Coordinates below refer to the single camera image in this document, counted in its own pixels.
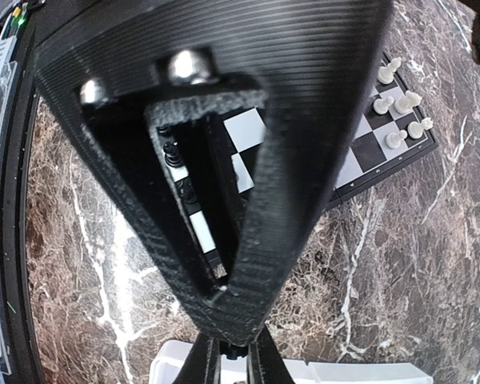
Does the black piece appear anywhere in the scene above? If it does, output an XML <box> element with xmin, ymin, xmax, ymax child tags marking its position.
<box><xmin>222</xmin><ymin>344</ymin><xmax>249</xmax><ymax>360</ymax></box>

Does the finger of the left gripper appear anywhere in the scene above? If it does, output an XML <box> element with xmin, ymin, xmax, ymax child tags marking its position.
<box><xmin>35</xmin><ymin>1</ymin><xmax>393</xmax><ymax>346</ymax></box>

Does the black pawn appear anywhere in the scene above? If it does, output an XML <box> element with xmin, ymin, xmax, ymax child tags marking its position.
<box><xmin>162</xmin><ymin>142</ymin><xmax>183</xmax><ymax>168</ymax></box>

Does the white plastic tray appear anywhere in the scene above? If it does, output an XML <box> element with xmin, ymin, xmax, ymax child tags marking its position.
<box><xmin>149</xmin><ymin>340</ymin><xmax>434</xmax><ymax>384</ymax></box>

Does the black front rail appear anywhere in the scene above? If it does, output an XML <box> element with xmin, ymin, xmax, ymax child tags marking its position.
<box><xmin>0</xmin><ymin>0</ymin><xmax>85</xmax><ymax>377</ymax></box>

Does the black and white chessboard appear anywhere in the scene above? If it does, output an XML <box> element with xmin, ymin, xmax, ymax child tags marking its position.
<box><xmin>155</xmin><ymin>55</ymin><xmax>437</xmax><ymax>267</ymax></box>

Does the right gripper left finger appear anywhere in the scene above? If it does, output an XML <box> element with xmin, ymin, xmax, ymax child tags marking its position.
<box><xmin>173</xmin><ymin>334</ymin><xmax>220</xmax><ymax>384</ymax></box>

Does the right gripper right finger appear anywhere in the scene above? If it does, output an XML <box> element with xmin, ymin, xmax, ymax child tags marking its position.
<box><xmin>247</xmin><ymin>331</ymin><xmax>294</xmax><ymax>384</ymax></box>

